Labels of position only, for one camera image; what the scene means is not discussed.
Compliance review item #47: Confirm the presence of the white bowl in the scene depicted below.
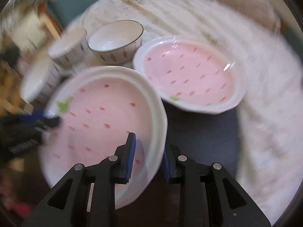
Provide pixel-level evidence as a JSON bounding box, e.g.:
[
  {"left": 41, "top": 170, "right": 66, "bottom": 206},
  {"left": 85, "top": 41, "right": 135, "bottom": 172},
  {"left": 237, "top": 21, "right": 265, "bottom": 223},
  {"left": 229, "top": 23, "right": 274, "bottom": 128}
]
[
  {"left": 20, "top": 57, "right": 61, "bottom": 104},
  {"left": 87, "top": 19, "right": 144, "bottom": 66},
  {"left": 48, "top": 28, "right": 88, "bottom": 69}
]

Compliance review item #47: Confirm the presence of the white floral bed sheet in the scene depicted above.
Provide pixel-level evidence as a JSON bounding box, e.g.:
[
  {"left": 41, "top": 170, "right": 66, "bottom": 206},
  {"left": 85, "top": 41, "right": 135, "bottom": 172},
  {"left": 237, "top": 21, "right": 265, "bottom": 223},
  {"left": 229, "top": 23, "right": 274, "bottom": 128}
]
[{"left": 68, "top": 0, "right": 302, "bottom": 226}]

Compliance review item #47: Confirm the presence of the pink strawberry plate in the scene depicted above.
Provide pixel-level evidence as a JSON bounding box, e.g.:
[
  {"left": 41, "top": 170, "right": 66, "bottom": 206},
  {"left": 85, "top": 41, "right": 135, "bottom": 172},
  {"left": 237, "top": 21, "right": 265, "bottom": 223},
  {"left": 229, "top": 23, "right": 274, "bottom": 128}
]
[
  {"left": 133, "top": 35, "right": 246, "bottom": 114},
  {"left": 39, "top": 66, "right": 167, "bottom": 208}
]

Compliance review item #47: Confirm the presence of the black tray board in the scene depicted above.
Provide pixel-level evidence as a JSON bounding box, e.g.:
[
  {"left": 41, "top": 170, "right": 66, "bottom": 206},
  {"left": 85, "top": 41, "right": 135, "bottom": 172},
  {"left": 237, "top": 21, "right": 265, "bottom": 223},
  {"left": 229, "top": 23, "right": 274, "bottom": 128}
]
[{"left": 117, "top": 102, "right": 240, "bottom": 226}]

